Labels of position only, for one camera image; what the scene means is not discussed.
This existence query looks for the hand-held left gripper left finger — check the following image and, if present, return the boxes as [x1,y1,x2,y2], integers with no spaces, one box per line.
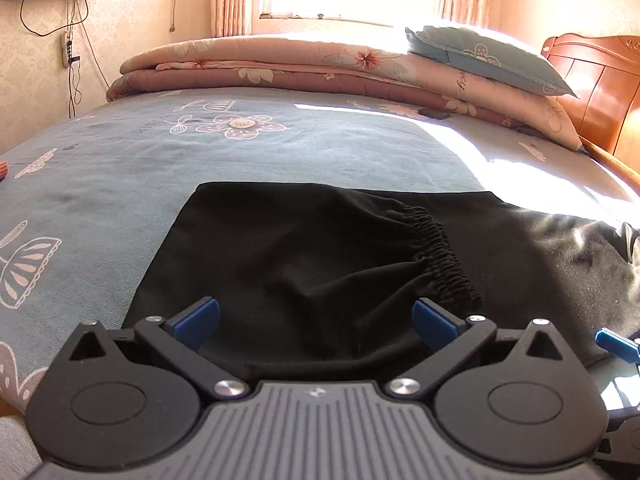
[69,296,251,403]

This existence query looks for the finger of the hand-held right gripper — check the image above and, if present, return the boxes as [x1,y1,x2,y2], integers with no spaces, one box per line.
[595,327,640,364]

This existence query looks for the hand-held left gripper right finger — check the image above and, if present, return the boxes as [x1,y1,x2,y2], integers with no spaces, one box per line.
[385,297,566,403]

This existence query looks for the black pants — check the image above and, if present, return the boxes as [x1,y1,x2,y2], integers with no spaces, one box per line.
[125,181,640,381]

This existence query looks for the blue floral bed sheet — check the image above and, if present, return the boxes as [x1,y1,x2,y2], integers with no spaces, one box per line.
[0,87,640,411]

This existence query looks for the wooden headboard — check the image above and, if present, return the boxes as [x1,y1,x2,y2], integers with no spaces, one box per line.
[540,34,640,191]

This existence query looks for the blue floral pillow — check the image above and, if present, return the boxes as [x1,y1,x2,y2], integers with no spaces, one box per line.
[405,25,578,98]

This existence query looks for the pink floral quilt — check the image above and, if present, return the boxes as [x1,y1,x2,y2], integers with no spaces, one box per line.
[105,35,583,151]

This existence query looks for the black television cables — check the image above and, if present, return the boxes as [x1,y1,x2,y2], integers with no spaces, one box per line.
[20,0,111,118]

